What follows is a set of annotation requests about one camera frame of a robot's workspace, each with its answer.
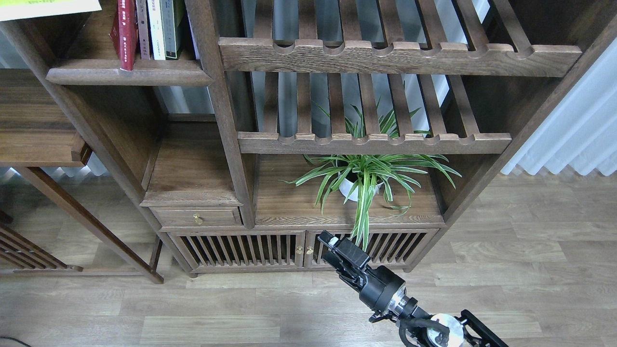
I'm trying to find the left slatted cabinet door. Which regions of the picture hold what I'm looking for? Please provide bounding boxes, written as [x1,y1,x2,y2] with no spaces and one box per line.
[169,231,306,274]

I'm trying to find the maroon book white characters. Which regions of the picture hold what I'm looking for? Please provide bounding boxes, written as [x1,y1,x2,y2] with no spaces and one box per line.
[136,0,151,60]

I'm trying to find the white upright book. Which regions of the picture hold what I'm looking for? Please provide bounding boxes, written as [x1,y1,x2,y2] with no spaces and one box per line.
[146,0,166,61]

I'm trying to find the wooden side table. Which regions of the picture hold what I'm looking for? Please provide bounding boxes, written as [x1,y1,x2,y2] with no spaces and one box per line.
[0,68,163,284]

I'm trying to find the slatted cabinet door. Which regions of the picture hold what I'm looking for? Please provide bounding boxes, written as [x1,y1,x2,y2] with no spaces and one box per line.
[304,228,438,270]
[169,231,306,274]

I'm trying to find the yellow green book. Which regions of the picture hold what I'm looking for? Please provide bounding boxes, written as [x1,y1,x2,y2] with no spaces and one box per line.
[0,0,102,21]

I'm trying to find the white curtain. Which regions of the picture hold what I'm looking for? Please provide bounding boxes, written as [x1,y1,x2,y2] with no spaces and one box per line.
[501,41,617,176]

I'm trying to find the white plant pot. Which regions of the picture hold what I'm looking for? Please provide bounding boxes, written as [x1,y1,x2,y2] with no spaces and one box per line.
[338,172,384,202]

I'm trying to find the wooden slatted rack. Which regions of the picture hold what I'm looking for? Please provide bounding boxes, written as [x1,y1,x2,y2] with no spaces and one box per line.
[0,211,83,275]

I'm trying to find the green spider plant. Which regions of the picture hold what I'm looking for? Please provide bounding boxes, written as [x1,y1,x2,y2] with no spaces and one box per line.
[282,99,462,259]

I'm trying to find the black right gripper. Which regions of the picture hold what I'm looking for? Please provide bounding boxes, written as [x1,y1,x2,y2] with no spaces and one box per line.
[317,230,407,313]

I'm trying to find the grey green upright book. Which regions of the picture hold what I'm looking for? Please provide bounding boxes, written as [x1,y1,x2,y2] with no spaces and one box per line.
[160,0,187,60]

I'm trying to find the right slatted cabinet door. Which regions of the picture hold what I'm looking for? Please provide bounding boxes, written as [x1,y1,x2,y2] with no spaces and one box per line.
[304,228,438,270]

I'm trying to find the brass drawer knob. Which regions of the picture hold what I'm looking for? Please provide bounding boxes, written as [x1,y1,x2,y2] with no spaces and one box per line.
[192,214,203,226]

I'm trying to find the dark wooden bookshelf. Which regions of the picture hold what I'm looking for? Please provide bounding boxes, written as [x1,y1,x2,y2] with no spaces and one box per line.
[1,0,616,276]

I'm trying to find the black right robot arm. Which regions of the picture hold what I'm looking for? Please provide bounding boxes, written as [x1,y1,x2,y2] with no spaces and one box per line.
[318,230,507,347]

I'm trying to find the red book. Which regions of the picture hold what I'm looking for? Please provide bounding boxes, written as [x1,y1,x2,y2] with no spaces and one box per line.
[109,0,138,71]

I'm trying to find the small wooden drawer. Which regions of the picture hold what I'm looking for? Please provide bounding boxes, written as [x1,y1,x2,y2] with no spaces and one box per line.
[150,206,242,227]

